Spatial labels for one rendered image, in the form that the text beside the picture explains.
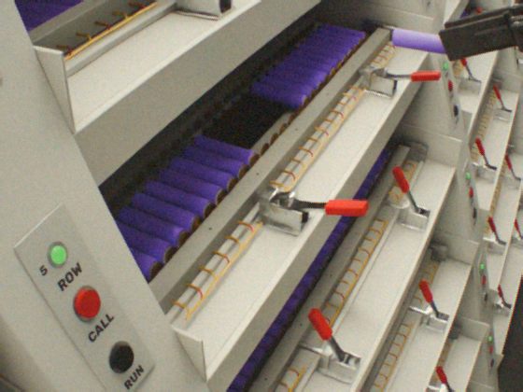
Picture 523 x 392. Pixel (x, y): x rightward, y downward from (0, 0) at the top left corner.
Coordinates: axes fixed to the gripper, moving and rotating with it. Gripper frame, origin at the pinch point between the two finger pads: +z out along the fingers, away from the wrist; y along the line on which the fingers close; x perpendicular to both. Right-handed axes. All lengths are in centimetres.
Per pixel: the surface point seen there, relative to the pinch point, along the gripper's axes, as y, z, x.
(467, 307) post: 27, 26, -58
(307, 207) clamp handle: -15.9, 14.8, -6.1
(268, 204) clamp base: -16.4, 18.1, -5.0
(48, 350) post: -41.8, 14.0, 2.6
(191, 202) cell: -19.0, 23.3, -2.0
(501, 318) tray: 52, 30, -85
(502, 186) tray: 78, 29, -64
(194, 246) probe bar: -24.0, 20.1, -3.4
